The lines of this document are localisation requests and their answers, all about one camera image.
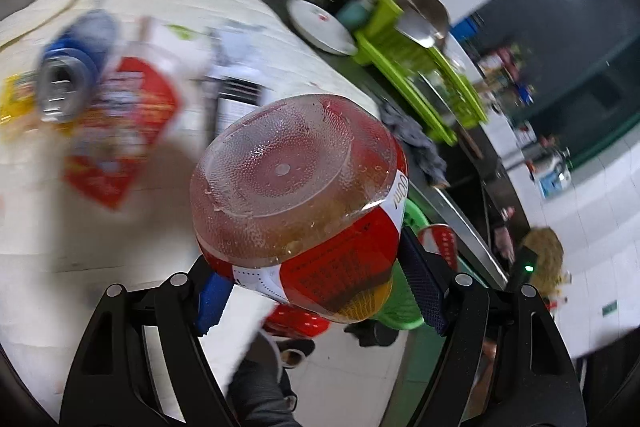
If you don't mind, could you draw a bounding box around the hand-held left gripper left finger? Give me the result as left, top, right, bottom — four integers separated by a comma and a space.
59, 254, 241, 427

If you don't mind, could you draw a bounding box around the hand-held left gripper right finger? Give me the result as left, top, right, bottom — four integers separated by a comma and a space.
397, 224, 588, 427

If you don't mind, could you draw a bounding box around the amber drink bottle red label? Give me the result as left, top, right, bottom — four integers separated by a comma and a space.
189, 94, 411, 325

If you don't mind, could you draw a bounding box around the straw broom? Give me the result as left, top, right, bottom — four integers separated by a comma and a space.
520, 227, 567, 297

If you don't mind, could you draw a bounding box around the green plastic stool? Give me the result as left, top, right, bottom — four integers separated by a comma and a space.
370, 197, 432, 333

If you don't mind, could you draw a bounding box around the red plastic basket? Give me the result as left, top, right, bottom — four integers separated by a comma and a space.
417, 224, 460, 271

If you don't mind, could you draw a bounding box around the red plastic stool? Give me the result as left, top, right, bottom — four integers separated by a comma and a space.
262, 304, 331, 340

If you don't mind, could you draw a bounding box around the blue box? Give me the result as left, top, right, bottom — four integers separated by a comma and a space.
536, 166, 574, 201

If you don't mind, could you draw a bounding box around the person's dark trouser leg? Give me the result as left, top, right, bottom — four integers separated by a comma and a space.
227, 332, 317, 427

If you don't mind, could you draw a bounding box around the grey rag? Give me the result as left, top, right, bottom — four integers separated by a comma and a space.
377, 99, 449, 188

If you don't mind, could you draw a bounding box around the red snack packet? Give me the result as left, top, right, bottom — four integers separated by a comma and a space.
62, 24, 211, 212

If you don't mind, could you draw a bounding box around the green dish rack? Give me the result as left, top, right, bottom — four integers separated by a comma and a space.
352, 0, 489, 146

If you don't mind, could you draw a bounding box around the steel ladle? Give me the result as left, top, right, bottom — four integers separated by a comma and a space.
395, 0, 451, 50

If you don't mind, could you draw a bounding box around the blue drink can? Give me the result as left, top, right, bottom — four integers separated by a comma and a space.
35, 13, 121, 125

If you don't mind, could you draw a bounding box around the yellow snack packet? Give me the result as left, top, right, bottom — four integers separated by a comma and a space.
0, 74, 47, 134

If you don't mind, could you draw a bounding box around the white plate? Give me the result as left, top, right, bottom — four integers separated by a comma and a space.
286, 0, 359, 56

